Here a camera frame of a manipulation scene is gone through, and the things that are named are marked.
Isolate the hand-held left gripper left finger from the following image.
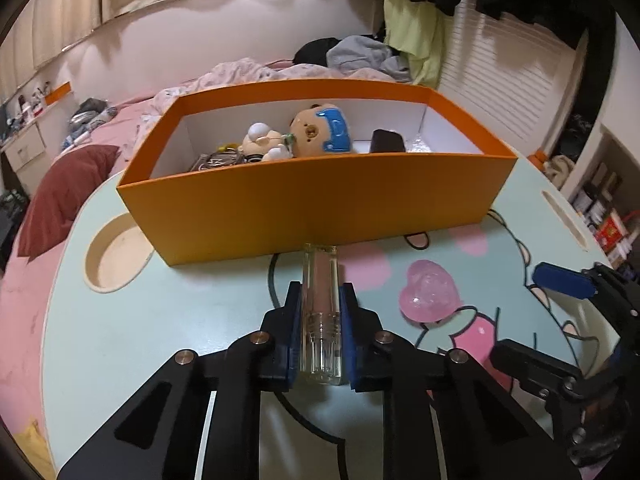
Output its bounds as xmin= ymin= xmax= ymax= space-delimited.
xmin=56 ymin=281 xmax=306 ymax=480

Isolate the white wardrobe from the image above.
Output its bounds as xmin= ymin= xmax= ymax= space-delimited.
xmin=435 ymin=0 xmax=588 ymax=156

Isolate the dark red pillow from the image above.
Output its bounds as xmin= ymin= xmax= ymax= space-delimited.
xmin=17 ymin=144 xmax=122 ymax=262

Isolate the black rectangular case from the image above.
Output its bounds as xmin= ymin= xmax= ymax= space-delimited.
xmin=370 ymin=129 xmax=407 ymax=153

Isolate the brown plush bear toy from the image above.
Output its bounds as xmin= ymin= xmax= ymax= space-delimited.
xmin=287 ymin=103 xmax=360 ymax=157

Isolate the orange cardboard box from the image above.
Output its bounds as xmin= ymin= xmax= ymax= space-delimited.
xmin=116 ymin=78 xmax=519 ymax=267

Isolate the white bookshelf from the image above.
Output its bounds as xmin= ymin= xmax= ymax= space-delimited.
xmin=557 ymin=120 xmax=640 ymax=271

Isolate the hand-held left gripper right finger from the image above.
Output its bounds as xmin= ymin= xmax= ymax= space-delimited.
xmin=340 ymin=282 xmax=583 ymax=480

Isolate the pink printed blanket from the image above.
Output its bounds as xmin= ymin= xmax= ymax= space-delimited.
xmin=142 ymin=57 xmax=396 ymax=126

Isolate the small orange box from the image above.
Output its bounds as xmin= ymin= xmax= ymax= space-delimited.
xmin=44 ymin=82 xmax=71 ymax=106

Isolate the white-haired doll figurine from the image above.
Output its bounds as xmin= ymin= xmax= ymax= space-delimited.
xmin=241 ymin=122 xmax=296 ymax=163

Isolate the dark grey cloth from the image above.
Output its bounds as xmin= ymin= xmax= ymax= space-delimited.
xmin=62 ymin=97 xmax=118 ymax=148

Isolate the yellow-green garment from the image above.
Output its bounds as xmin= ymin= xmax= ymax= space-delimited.
xmin=382 ymin=0 xmax=448 ymax=86

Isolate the black garment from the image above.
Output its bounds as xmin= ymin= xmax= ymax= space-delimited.
xmin=292 ymin=37 xmax=346 ymax=66

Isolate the beige cloth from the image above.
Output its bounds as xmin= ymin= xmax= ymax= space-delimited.
xmin=542 ymin=154 xmax=576 ymax=191

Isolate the white desk with drawers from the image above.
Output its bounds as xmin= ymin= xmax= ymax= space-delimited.
xmin=0 ymin=105 xmax=48 ymax=181

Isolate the pink heart-shaped case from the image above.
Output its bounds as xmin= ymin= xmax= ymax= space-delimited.
xmin=398 ymin=260 xmax=461 ymax=323

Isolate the yellow cloth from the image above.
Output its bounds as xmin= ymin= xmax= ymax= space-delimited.
xmin=12 ymin=420 xmax=56 ymax=480

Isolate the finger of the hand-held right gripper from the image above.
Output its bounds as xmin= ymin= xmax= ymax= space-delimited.
xmin=489 ymin=338 xmax=583 ymax=402
xmin=531 ymin=261 xmax=640 ymax=331

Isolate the clear square cosmetic tube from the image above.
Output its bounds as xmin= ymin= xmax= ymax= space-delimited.
xmin=301 ymin=242 xmax=347 ymax=386

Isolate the grey garment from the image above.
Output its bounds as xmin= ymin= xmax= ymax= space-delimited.
xmin=326 ymin=35 xmax=416 ymax=83

